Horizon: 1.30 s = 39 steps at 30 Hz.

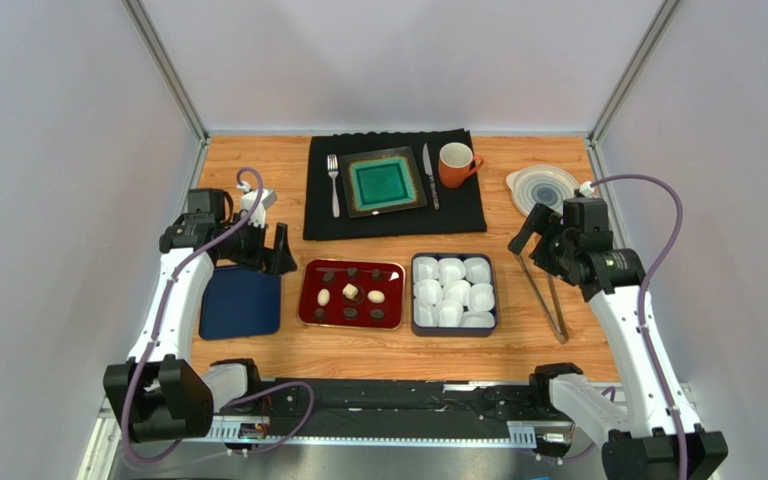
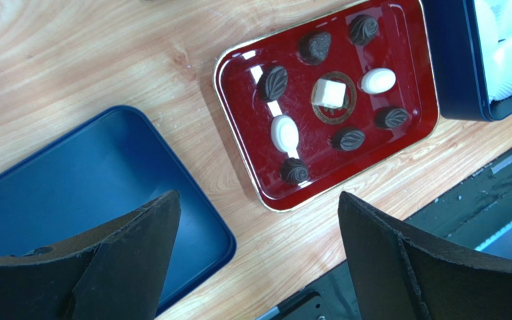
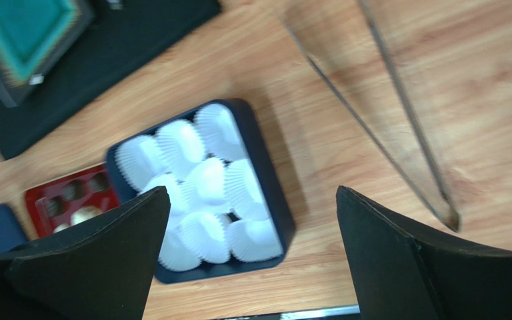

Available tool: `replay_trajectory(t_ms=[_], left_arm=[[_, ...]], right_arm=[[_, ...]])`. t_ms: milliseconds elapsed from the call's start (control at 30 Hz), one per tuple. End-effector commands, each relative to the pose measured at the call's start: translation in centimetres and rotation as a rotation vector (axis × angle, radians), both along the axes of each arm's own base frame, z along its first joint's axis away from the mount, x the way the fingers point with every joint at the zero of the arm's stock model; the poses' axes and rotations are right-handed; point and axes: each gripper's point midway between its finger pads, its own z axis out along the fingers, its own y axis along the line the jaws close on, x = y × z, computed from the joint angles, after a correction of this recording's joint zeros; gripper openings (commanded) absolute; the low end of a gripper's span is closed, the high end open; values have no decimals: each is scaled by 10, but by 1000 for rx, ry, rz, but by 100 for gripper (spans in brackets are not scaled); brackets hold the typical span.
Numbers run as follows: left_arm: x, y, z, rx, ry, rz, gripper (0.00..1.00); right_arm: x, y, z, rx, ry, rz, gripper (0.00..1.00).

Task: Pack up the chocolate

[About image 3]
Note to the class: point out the red lacquer chocolate tray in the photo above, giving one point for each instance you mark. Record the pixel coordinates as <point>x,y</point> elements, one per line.
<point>67,200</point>

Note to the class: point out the white paper cup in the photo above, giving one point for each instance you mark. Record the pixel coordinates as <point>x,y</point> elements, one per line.
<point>181,146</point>
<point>205,235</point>
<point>179,207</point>
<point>174,255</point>
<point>204,188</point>
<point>243,191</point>
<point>253,241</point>
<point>219,132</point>
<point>139,160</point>

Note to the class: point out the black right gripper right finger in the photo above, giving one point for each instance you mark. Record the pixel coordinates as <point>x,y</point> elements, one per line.
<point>404,269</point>

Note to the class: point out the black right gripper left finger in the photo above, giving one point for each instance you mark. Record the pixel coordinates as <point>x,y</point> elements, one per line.
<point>101,268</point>

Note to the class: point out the black cloth placemat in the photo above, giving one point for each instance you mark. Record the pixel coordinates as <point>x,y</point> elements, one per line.
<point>118,43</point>

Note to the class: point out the metal serving tongs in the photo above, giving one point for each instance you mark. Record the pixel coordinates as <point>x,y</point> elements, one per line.
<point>394,128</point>

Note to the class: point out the dark blue box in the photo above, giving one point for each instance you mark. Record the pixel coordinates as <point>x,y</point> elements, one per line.
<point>257,153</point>

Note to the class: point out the teal square plate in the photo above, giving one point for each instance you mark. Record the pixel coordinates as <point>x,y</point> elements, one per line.
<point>34,35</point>

